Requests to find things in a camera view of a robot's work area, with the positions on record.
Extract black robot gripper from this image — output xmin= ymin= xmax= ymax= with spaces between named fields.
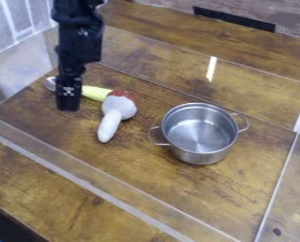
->
xmin=52 ymin=0 xmax=105 ymax=112

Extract white red toy mushroom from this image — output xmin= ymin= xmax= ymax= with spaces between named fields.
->
xmin=98 ymin=90 xmax=137 ymax=143

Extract stainless steel pot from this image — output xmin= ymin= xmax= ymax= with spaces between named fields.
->
xmin=149 ymin=102 xmax=250 ymax=165

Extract clear acrylic enclosure panel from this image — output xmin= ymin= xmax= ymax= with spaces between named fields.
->
xmin=0 ymin=27 xmax=300 ymax=242

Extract black wall baseboard strip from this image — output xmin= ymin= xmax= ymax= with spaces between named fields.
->
xmin=193 ymin=6 xmax=276 ymax=32

